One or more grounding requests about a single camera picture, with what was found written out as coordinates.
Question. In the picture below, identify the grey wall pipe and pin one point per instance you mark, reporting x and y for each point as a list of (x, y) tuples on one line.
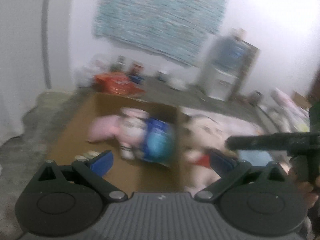
[(46, 30)]

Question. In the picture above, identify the pink round plush toy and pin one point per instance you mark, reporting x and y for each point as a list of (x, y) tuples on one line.
[(107, 130)]

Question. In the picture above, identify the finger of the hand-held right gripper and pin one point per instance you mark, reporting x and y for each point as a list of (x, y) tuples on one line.
[(262, 142)]

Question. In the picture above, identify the plush doll with red dress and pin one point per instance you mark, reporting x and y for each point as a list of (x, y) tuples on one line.
[(205, 132)]

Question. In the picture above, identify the white striped blanket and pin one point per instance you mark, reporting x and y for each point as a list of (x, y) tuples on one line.
[(287, 110)]

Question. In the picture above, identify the dark blue tissue pack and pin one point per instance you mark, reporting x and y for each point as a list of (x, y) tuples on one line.
[(157, 142)]

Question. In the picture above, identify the small cardboard box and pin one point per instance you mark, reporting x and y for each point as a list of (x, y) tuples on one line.
[(300, 100)]

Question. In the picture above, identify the person's right hand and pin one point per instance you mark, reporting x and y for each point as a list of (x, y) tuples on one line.
[(306, 192)]

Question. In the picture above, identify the blue water bottle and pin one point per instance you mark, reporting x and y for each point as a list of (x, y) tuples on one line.
[(232, 52)]

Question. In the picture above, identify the brown cardboard box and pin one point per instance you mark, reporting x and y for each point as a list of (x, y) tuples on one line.
[(75, 135)]

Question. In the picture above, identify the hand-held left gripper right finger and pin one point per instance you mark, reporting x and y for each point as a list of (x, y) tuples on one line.
[(222, 162)]

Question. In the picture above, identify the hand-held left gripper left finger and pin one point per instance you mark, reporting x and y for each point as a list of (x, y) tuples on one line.
[(102, 162)]

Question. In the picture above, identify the floral wall cloth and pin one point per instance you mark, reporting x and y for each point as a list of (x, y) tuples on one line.
[(160, 17)]

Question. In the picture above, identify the white water dispenser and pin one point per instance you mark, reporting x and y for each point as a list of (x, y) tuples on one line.
[(220, 85)]

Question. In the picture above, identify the red orange bag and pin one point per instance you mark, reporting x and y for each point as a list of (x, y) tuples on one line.
[(115, 82)]

